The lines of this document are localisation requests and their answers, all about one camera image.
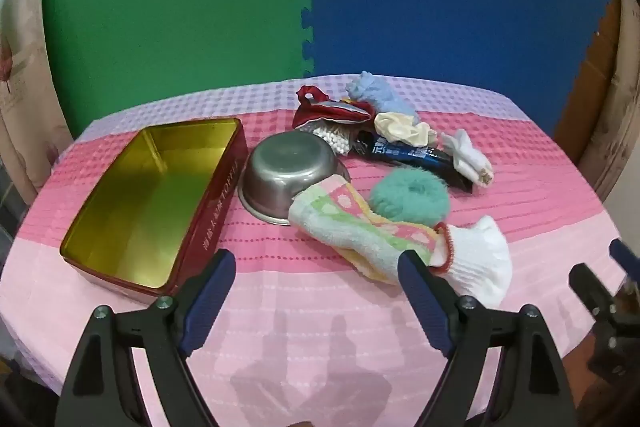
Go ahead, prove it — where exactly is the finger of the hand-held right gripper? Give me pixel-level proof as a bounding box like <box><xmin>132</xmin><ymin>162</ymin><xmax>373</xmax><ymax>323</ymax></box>
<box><xmin>569</xmin><ymin>263</ymin><xmax>632</xmax><ymax>339</ymax></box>
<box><xmin>608</xmin><ymin>238</ymin><xmax>640</xmax><ymax>295</ymax></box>

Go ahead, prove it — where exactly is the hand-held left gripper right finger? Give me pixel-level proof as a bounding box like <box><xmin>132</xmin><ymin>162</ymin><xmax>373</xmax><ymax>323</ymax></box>
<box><xmin>396</xmin><ymin>251</ymin><xmax>581</xmax><ymax>427</ymax></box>

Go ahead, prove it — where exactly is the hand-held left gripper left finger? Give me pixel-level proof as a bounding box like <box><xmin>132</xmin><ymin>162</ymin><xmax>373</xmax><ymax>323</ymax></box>
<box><xmin>59</xmin><ymin>248</ymin><xmax>237</xmax><ymax>427</ymax></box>

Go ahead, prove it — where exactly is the white glove with red cuff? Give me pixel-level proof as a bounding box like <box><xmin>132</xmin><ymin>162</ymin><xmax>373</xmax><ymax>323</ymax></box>
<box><xmin>429</xmin><ymin>215</ymin><xmax>514</xmax><ymax>308</ymax></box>

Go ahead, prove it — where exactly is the teal fluffy scrunchie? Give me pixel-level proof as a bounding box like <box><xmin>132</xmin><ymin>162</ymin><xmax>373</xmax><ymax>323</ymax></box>
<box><xmin>368</xmin><ymin>169</ymin><xmax>452</xmax><ymax>228</ymax></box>

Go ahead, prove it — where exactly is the pink green striped towel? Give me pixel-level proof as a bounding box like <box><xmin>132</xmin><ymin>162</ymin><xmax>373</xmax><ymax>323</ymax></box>
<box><xmin>288</xmin><ymin>174</ymin><xmax>441</xmax><ymax>284</ymax></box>

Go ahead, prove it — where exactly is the dark red tin box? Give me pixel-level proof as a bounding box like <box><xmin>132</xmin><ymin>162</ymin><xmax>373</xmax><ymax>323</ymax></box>
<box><xmin>59</xmin><ymin>118</ymin><xmax>249</xmax><ymax>306</ymax></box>

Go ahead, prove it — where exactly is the small white sock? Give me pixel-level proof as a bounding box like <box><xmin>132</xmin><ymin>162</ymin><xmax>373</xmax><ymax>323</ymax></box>
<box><xmin>440</xmin><ymin>129</ymin><xmax>495</xmax><ymax>186</ymax></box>

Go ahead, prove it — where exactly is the cream scrunchie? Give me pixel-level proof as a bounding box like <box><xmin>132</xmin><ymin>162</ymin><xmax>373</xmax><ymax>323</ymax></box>
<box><xmin>374</xmin><ymin>111</ymin><xmax>438</xmax><ymax>148</ymax></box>

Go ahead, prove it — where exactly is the bag of white beads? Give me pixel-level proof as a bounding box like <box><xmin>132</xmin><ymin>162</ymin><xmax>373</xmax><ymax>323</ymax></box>
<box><xmin>311</xmin><ymin>123</ymin><xmax>357</xmax><ymax>156</ymax></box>

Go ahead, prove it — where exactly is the light blue fluffy sock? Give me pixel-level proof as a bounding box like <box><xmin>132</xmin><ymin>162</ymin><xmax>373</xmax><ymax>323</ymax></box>
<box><xmin>345</xmin><ymin>71</ymin><xmax>418</xmax><ymax>118</ymax></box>

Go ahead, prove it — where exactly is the red cloth pouch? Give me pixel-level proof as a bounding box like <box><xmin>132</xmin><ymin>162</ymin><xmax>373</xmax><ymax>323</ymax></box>
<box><xmin>292</xmin><ymin>84</ymin><xmax>377</xmax><ymax>130</ymax></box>

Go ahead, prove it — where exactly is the pink checked tablecloth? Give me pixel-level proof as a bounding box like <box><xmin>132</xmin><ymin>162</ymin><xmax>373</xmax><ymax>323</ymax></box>
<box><xmin>0</xmin><ymin>74</ymin><xmax>623</xmax><ymax>427</ymax></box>

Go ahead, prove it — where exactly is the dark blue tube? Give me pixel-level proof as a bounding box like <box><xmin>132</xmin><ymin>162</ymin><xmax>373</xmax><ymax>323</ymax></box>
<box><xmin>356</xmin><ymin>130</ymin><xmax>473</xmax><ymax>194</ymax></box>

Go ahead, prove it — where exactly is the brown wooden panel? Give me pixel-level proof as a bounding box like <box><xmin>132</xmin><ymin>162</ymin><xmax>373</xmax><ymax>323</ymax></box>
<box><xmin>552</xmin><ymin>0</ymin><xmax>640</xmax><ymax>208</ymax></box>

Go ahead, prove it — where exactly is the steel bowl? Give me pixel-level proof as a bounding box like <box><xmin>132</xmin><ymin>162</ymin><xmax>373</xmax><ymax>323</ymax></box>
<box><xmin>238</xmin><ymin>130</ymin><xmax>352</xmax><ymax>225</ymax></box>

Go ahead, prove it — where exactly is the beige flower print curtain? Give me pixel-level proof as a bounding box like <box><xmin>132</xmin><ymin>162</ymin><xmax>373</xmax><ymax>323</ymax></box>
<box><xmin>0</xmin><ymin>0</ymin><xmax>76</xmax><ymax>195</ymax></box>

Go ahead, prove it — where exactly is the green foam mat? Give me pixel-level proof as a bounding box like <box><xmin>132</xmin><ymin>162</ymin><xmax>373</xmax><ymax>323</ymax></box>
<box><xmin>42</xmin><ymin>0</ymin><xmax>315</xmax><ymax>140</ymax></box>

